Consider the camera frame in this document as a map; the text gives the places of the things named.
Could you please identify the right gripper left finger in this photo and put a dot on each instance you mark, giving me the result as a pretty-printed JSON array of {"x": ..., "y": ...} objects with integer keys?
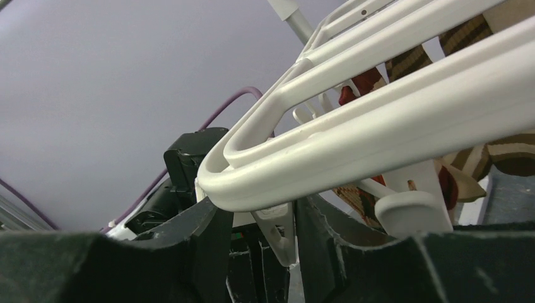
[{"x": 182, "y": 260}]

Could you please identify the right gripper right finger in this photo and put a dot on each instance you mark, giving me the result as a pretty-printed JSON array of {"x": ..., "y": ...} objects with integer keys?
[{"x": 343, "y": 260}]

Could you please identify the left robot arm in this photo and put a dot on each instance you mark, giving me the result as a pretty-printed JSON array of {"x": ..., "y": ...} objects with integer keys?
[{"x": 175, "y": 194}]

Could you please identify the striped beige sock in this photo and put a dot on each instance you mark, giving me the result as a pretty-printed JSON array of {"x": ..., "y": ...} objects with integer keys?
[{"x": 460, "y": 171}]

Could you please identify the white sock drying rack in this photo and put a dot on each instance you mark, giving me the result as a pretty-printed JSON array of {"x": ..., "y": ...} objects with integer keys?
[{"x": 313, "y": 131}]

